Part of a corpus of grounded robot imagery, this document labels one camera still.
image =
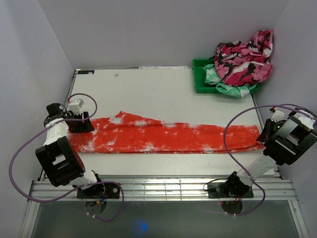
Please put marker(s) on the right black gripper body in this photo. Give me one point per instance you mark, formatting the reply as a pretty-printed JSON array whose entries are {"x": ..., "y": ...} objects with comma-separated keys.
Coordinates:
[{"x": 272, "y": 126}]

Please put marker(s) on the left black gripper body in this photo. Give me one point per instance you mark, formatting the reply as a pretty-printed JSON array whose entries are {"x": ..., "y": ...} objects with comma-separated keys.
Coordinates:
[{"x": 76, "y": 126}]

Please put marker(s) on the orange white tie-dye trousers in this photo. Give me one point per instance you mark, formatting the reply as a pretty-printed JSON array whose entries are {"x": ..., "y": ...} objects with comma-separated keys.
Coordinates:
[{"x": 129, "y": 133}]

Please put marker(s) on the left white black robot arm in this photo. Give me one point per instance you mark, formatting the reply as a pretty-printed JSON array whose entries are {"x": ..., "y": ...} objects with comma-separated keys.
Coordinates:
[{"x": 58, "y": 158}]

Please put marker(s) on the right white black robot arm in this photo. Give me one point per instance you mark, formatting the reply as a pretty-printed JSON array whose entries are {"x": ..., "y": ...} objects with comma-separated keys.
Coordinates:
[{"x": 285, "y": 140}]

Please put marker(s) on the blue label sticker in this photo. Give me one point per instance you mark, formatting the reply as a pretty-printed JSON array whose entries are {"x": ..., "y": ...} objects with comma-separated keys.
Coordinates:
[{"x": 85, "y": 72}]

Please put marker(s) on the pink camouflage garment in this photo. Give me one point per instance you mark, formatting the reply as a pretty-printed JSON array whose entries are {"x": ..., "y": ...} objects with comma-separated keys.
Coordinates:
[{"x": 245, "y": 64}]

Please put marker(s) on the mint green white garment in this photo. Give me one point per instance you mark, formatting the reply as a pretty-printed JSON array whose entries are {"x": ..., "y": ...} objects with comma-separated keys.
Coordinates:
[{"x": 212, "y": 78}]

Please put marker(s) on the green plastic bin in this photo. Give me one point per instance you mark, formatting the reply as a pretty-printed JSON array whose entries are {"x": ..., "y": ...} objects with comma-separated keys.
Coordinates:
[{"x": 199, "y": 77}]

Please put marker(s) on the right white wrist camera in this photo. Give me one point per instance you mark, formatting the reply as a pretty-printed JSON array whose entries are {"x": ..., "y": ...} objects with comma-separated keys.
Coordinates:
[{"x": 277, "y": 115}]

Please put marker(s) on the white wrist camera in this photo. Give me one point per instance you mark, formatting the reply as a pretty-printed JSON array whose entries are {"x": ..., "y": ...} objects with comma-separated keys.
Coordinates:
[
  {"x": 277, "y": 115},
  {"x": 75, "y": 106}
]

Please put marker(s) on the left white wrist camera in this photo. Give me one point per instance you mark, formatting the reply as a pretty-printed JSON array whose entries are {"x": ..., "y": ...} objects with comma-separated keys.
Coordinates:
[{"x": 75, "y": 106}]

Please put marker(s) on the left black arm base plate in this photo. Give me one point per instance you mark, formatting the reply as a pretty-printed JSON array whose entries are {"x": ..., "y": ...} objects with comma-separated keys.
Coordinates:
[{"x": 100, "y": 191}]

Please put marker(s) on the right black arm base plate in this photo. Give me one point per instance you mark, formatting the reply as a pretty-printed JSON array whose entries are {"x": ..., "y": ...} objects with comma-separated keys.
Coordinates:
[{"x": 219, "y": 188}]

